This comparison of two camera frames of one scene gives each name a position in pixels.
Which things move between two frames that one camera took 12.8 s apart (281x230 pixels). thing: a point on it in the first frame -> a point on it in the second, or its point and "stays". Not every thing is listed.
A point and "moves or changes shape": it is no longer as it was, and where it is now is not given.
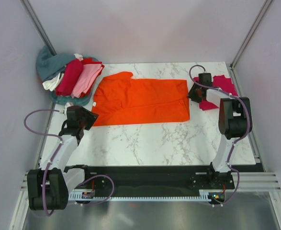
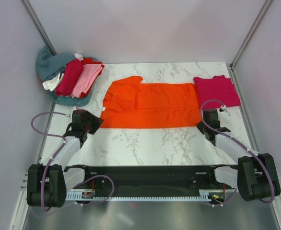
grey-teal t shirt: x=49 y=65 stays
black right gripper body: x=193 y=93 -> x=201 y=127
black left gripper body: x=88 y=119 -> x=92 y=123
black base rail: x=150 y=180 stays
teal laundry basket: x=71 y=100 stays
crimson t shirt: x=70 y=77 stays
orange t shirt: x=119 y=99 moves or changes shape
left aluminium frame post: x=39 y=26 stays
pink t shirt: x=89 y=74 stays
